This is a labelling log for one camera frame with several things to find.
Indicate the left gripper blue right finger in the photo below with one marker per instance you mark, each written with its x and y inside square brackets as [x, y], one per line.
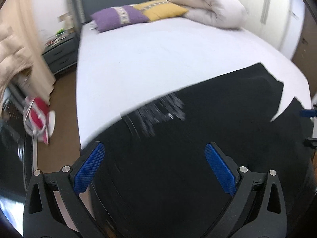
[257, 205]

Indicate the red and white bag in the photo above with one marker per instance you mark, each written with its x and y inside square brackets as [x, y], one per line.
[38, 119]

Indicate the black denim pants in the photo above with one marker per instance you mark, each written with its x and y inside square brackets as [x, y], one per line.
[155, 181]

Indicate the beige curtain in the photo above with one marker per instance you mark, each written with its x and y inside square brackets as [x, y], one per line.
[19, 15]

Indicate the bed with white sheet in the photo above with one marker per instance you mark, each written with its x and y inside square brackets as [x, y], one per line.
[122, 69]

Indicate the folded cream duvet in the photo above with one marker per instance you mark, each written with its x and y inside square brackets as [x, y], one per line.
[223, 14]

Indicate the white wardrobe with black handles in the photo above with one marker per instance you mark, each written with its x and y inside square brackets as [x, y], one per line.
[278, 22]

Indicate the beige puffer jacket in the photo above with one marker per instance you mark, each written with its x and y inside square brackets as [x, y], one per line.
[15, 59]

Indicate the dark grey nightstand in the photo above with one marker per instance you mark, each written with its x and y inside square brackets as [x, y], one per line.
[63, 54]

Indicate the purple patterned pillow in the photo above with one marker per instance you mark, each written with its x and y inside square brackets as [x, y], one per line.
[117, 17]

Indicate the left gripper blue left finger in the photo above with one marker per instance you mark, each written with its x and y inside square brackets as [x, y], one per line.
[42, 216]

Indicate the yellow patterned pillow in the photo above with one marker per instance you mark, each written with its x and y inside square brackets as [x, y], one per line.
[160, 9]

